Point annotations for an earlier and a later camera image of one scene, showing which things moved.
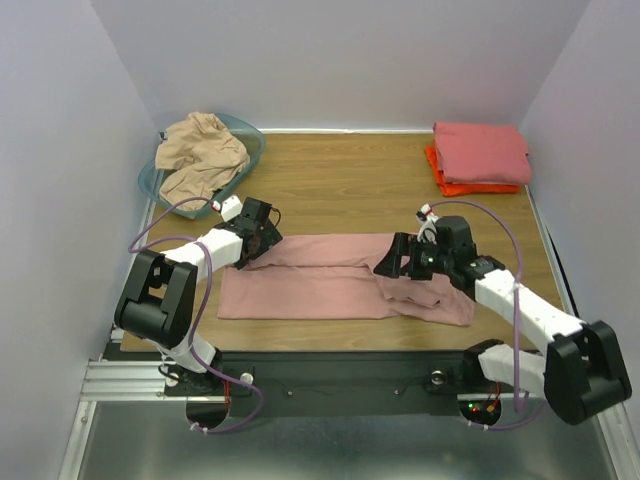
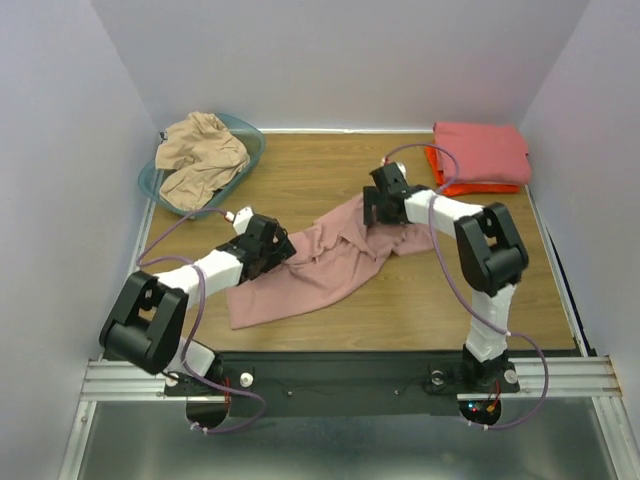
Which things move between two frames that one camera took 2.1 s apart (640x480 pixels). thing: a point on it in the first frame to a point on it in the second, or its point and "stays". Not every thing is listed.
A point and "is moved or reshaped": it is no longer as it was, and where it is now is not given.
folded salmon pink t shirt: (478, 152) stays
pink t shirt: (333, 277) is moved or reshaped
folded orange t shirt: (456, 189) stays
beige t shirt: (201, 155) stays
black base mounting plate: (336, 383) stays
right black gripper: (410, 255) to (373, 206)
